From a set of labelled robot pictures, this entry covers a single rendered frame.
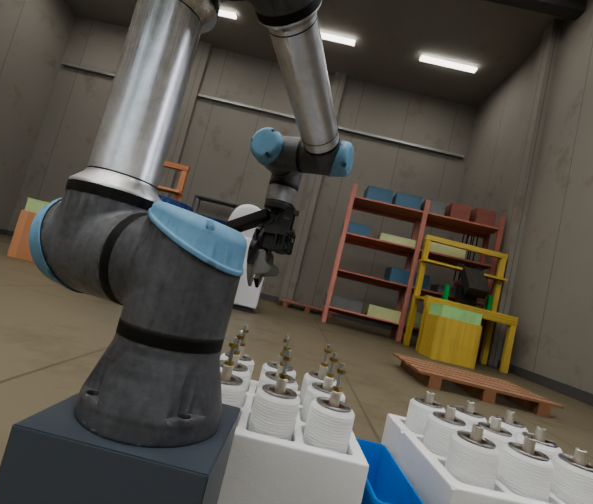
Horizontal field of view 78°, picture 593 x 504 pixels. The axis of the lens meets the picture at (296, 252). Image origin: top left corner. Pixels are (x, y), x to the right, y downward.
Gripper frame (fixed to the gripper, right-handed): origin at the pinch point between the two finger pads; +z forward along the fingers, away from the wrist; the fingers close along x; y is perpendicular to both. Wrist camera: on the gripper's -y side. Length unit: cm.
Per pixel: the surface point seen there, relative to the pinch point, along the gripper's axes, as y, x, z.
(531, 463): 66, 10, 22
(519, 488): 65, 10, 27
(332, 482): 31.3, -8.5, 32.7
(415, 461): 45, 14, 31
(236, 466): 14.4, -15.5, 33.9
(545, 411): 129, 238, 42
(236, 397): 9.6, -12.7, 23.2
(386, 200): -65, 540, -180
